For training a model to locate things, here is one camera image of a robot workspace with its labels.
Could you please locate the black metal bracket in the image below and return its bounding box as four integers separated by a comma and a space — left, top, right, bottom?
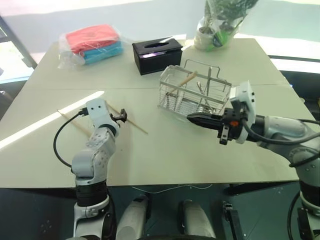
221, 200, 244, 240

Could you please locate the dark metal frame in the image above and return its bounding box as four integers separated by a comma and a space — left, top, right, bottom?
0, 14, 39, 70

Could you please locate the metal wire basket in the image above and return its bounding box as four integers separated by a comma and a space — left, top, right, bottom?
156, 59, 232, 119

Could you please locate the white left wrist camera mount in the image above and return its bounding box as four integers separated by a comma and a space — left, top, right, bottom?
86, 98, 113, 127

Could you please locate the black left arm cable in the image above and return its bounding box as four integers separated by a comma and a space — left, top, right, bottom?
53, 107, 88, 169

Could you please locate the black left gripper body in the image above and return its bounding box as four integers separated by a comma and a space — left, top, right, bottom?
109, 112, 122, 126

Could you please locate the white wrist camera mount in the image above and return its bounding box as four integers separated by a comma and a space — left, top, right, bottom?
86, 98, 113, 127
229, 80, 257, 145

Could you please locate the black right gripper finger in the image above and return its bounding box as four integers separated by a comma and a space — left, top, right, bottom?
189, 120, 221, 131
186, 112, 222, 123

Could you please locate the silver robot leg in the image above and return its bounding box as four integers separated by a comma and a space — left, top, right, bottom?
115, 195, 151, 240
178, 199, 217, 240

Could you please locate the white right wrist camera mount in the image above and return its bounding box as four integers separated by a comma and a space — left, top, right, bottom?
229, 80, 257, 145

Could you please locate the white plant pot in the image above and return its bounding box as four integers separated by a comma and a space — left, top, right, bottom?
194, 19, 219, 51

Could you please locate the silver right robot leg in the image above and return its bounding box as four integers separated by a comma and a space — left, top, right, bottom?
178, 199, 217, 240

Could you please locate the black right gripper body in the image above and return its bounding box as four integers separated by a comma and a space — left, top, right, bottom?
216, 107, 248, 146

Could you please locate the clear plastic plant wrap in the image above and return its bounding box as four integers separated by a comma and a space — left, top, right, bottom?
194, 0, 260, 53

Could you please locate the wooden chopstick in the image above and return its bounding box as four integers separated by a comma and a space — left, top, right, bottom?
57, 109, 93, 138
105, 101, 149, 135
165, 70, 199, 96

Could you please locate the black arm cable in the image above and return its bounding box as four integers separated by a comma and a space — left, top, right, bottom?
53, 107, 88, 169
231, 98, 320, 169

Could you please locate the blue folded towel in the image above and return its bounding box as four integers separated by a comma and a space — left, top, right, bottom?
80, 40, 124, 66

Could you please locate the clear plastic bag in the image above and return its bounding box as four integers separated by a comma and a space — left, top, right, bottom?
57, 23, 125, 70

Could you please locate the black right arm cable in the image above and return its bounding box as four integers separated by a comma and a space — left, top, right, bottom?
231, 98, 320, 169

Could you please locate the metal spoon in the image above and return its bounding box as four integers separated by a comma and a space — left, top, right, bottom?
195, 81, 216, 112

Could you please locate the red folded towel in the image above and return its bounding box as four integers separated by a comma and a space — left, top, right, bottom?
65, 23, 120, 54

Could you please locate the black tissue box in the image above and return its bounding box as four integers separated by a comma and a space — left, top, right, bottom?
131, 38, 184, 76

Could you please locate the thin white cord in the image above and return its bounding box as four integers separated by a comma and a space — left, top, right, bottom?
131, 183, 214, 194

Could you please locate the silver left robot leg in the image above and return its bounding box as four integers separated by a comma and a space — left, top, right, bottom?
115, 195, 151, 240

